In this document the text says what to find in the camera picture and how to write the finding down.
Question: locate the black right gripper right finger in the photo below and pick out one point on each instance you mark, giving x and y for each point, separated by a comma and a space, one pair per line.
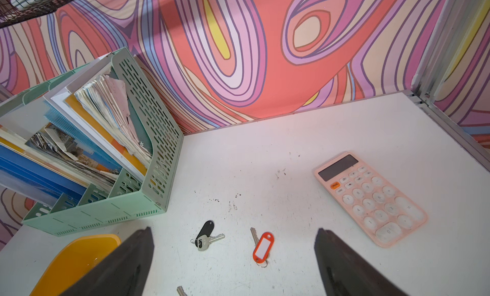
345, 272

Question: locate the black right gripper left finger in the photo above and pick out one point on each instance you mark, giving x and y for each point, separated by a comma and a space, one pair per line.
122, 272

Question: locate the key with red window tag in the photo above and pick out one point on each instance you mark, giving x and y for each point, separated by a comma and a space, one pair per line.
263, 246

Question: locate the key with black tag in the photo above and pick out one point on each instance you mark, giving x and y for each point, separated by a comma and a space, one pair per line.
204, 238

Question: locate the yellow plastic storage tray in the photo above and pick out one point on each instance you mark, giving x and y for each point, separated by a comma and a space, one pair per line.
74, 262

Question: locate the loose silver key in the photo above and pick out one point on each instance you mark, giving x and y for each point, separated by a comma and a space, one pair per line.
181, 291

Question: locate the pink calculator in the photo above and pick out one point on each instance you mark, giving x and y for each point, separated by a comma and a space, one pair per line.
381, 210

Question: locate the green file organizer rack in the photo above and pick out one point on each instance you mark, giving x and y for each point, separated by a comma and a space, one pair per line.
93, 147

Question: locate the black wire basket back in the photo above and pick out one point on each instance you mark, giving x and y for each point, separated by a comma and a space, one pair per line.
17, 11

